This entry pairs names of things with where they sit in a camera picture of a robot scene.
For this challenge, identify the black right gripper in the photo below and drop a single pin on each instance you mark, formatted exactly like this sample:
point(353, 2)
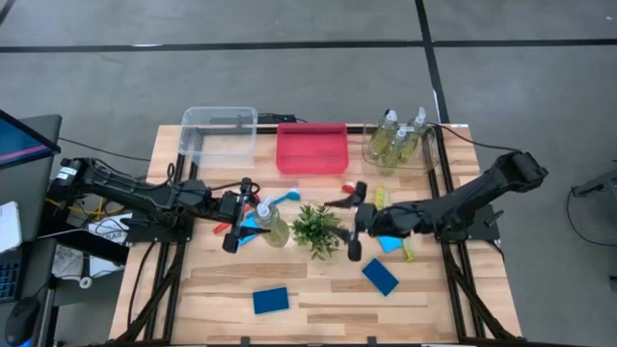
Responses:
point(371, 219)

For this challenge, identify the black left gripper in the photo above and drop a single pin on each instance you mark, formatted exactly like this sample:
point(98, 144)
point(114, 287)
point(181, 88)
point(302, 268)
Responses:
point(229, 207)

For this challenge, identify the blue scrub sponge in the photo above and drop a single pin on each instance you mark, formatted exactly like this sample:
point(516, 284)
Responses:
point(389, 244)
point(271, 301)
point(251, 222)
point(381, 277)

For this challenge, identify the clear pump soap bottle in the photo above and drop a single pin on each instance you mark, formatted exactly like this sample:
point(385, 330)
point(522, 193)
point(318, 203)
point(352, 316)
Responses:
point(383, 140)
point(277, 231)
point(414, 140)
point(395, 152)

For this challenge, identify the blue and red toothbrushes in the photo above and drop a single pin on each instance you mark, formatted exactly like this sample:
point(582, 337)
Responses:
point(289, 195)

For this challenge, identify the yellow-green dish brush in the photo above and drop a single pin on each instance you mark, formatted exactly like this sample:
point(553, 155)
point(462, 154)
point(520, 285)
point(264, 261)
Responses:
point(381, 197)

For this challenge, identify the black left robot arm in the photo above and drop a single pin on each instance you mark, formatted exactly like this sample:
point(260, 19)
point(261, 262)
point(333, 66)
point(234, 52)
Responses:
point(144, 195)

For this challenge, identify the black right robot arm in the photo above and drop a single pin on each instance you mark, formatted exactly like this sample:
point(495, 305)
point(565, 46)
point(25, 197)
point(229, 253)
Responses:
point(458, 202)

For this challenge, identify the green plant in white pot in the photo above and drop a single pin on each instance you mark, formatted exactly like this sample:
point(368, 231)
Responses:
point(315, 229)

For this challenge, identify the clear rectangular plastic bin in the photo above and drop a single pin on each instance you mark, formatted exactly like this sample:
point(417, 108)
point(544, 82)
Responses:
point(219, 149)

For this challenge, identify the red plastic bin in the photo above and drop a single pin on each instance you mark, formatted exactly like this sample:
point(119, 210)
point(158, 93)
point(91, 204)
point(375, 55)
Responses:
point(312, 149)

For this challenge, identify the clear rounded plastic bin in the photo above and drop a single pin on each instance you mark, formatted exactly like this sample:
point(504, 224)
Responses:
point(366, 144)

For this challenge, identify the black power adapter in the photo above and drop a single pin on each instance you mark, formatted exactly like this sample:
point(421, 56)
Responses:
point(277, 118)

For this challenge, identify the white printed label sheet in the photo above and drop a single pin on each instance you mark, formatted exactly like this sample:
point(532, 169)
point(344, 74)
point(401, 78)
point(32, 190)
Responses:
point(108, 231)

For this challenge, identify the white tape roll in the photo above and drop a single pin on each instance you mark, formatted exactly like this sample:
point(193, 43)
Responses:
point(86, 282)

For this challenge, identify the white plastic bag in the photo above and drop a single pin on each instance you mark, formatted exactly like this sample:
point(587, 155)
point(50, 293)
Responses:
point(67, 262)

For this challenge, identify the grey computer desk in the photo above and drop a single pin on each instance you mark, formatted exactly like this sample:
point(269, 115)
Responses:
point(34, 193)

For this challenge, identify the white paper pad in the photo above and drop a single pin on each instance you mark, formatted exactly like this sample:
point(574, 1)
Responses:
point(9, 226)

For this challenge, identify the black computer monitor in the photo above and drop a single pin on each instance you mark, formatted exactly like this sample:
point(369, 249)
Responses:
point(19, 142)

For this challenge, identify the black backlit keyboard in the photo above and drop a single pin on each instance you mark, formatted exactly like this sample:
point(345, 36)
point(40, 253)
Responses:
point(8, 282)

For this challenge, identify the black computer mouse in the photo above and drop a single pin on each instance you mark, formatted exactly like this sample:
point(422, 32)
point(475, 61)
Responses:
point(21, 320)

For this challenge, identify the grey stand base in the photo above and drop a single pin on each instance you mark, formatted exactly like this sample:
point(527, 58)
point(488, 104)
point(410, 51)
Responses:
point(602, 183)

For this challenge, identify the black aluminium table frame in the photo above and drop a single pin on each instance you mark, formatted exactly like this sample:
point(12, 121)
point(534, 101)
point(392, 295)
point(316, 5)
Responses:
point(267, 129)

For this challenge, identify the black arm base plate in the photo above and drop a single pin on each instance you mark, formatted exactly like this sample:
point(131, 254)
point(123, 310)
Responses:
point(140, 236)
point(482, 231)

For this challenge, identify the black frame clamp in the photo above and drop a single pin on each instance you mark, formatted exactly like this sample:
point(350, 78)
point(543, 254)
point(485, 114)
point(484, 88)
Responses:
point(372, 341)
point(246, 341)

